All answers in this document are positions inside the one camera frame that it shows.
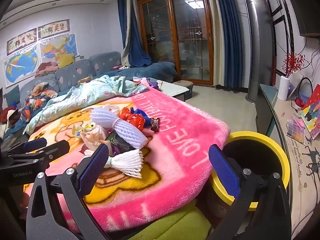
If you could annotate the blue-grey heart print sofa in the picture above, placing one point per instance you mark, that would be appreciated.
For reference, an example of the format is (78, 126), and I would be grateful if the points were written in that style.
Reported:
(72, 72)

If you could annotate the black hoop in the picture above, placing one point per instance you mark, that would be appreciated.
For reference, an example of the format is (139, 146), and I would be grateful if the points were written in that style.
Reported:
(305, 77)

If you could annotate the cream plastic bag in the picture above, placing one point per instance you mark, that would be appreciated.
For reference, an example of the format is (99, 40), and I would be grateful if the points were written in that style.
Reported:
(96, 135)

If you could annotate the purple plastic bag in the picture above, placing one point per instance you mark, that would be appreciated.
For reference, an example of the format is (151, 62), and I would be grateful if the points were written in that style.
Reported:
(152, 83)

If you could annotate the blue foil wrapper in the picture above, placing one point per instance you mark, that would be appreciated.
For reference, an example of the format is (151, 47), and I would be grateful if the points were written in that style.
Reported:
(146, 120)

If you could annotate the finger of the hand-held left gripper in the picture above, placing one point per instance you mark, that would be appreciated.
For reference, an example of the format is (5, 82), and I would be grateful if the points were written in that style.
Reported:
(35, 143)
(57, 148)

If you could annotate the brown-topped stool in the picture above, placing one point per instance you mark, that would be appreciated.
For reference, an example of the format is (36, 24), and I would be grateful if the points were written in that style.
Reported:
(186, 83)

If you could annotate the television cabinet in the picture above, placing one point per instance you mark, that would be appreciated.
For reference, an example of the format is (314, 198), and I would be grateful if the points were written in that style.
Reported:
(295, 160)

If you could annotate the world map poster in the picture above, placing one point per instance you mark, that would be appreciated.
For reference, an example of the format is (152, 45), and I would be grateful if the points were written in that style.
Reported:
(20, 65)

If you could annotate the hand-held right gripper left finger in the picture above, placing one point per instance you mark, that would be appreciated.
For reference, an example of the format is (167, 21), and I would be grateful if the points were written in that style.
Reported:
(92, 165)

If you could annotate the red berry branches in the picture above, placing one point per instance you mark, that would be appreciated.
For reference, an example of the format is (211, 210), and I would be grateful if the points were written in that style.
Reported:
(292, 63)

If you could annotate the paint colour palette box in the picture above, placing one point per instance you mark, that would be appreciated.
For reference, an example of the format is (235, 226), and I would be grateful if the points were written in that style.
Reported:
(296, 130)

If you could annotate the dark snack packet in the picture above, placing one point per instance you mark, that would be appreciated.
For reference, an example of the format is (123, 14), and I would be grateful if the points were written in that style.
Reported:
(117, 142)

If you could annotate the country map poster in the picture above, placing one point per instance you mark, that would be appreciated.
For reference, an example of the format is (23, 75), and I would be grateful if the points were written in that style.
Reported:
(55, 46)

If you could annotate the cream curtain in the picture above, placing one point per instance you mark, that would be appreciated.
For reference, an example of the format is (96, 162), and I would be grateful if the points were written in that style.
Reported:
(130, 17)
(213, 30)

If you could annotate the red plastic wrapper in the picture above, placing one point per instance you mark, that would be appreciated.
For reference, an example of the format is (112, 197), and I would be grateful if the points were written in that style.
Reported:
(136, 121)

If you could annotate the dark teal cushion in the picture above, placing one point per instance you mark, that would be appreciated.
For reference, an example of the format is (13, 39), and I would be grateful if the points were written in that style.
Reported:
(12, 96)

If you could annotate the yellow white wrapper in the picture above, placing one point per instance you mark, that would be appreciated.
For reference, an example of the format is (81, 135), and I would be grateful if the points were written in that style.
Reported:
(82, 130)

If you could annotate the dark candy wrapper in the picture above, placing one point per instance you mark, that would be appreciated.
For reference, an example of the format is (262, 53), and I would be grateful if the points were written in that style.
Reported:
(155, 125)

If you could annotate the yellow cushion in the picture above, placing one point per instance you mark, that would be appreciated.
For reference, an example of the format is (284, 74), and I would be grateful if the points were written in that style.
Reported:
(66, 60)

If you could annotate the blue fuzzy throw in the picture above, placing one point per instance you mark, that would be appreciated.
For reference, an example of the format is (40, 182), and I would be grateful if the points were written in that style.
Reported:
(155, 70)

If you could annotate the yellow-rimmed black trash bin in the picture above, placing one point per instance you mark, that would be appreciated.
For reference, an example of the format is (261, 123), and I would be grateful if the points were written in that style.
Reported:
(250, 135)

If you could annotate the black television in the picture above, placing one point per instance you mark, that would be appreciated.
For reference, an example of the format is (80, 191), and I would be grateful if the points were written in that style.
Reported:
(307, 10)

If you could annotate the grey tower air conditioner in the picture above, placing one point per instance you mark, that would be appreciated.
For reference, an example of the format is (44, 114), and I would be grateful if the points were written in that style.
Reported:
(257, 42)

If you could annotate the colourful pile of clothes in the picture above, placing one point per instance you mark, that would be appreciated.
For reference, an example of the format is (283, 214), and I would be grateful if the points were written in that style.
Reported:
(37, 97)

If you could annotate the green fleece clothing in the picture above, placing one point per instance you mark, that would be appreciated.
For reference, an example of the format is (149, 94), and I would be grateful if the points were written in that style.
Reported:
(175, 225)

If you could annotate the white-topped coffee table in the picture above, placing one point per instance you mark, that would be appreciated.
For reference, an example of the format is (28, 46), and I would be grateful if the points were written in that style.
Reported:
(170, 88)

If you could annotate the framed cross-stitch banner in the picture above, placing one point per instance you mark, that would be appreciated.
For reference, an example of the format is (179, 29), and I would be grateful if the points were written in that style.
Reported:
(53, 28)
(21, 41)

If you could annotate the white plastic wrapper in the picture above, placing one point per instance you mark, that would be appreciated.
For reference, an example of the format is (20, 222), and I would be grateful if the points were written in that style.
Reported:
(111, 108)

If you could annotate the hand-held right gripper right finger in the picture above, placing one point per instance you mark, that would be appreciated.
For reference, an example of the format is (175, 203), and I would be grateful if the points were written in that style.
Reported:
(223, 167)

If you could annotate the golden snack bag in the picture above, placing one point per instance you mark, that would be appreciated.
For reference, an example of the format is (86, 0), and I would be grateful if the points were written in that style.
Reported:
(83, 80)

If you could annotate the short white foam net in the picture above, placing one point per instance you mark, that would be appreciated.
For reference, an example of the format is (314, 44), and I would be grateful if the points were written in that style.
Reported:
(127, 162)

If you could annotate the white ribbed vase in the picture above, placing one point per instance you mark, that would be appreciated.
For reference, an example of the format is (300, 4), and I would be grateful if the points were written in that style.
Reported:
(283, 88)

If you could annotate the blue curtain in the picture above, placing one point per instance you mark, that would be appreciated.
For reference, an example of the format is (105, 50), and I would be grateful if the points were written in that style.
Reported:
(232, 35)
(138, 47)

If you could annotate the wooden glass sliding door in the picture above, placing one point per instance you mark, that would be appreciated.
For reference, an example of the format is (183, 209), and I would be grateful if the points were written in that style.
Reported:
(175, 42)

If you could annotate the long white foam net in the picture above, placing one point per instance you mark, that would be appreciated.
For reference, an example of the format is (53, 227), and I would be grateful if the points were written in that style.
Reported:
(125, 130)

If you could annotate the red clothes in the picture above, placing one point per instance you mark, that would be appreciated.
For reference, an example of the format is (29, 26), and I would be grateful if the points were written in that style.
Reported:
(47, 67)

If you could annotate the light blue patterned quilt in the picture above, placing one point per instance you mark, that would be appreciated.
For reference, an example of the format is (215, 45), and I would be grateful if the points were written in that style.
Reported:
(75, 97)

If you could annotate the colourful painting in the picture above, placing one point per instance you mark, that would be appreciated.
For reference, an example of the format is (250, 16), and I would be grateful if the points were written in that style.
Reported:
(312, 115)

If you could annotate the pink printed blanket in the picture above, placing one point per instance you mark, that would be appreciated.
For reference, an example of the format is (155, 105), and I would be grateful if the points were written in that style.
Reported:
(175, 130)

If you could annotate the white picture card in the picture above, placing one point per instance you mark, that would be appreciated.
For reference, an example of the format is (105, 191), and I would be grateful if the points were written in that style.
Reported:
(295, 86)

